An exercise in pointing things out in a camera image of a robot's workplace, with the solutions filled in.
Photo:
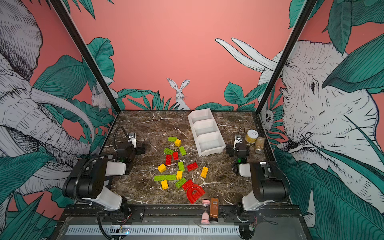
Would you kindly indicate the pink hourglass timer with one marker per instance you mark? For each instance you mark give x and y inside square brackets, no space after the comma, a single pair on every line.
[206,216]

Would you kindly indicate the white three-compartment bin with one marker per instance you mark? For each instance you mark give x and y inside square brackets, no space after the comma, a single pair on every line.
[207,136]

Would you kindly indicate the yellow lego brick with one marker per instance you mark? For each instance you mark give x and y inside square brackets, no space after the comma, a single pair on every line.
[179,175]
[164,184]
[177,142]
[162,168]
[204,172]

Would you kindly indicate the white perforated strip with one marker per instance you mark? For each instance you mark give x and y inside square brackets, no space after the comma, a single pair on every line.
[152,230]

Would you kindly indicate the brown rectangular bottle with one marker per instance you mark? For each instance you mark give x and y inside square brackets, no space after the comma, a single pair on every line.
[214,210]

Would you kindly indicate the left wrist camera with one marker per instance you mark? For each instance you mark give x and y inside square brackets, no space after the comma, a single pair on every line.
[133,139]

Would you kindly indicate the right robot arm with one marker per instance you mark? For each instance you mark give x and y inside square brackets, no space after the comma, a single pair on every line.
[269,183]

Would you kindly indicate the small red lego brick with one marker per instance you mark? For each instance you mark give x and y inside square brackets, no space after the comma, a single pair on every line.
[175,156]

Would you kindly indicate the long green lego brick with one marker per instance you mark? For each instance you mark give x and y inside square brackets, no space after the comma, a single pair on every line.
[160,178]

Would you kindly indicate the glass spice jar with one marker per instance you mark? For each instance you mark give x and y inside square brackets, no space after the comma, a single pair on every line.
[259,145]

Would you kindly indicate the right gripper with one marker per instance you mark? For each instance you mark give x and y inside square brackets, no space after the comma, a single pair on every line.
[230,150]

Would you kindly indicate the red arch lego piece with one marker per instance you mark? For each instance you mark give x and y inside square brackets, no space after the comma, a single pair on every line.
[194,192]

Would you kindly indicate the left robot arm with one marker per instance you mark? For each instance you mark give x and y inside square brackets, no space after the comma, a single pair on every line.
[86,183]

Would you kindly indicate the long red lego brick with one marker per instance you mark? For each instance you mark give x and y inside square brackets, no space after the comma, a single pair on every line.
[168,161]

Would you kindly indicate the yellow lego brick front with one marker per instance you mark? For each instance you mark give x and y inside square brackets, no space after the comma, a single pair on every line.
[164,184]

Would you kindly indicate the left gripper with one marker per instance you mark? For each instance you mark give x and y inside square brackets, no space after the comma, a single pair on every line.
[139,150]

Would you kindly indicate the black front rail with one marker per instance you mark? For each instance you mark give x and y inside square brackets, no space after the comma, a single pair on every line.
[228,213]

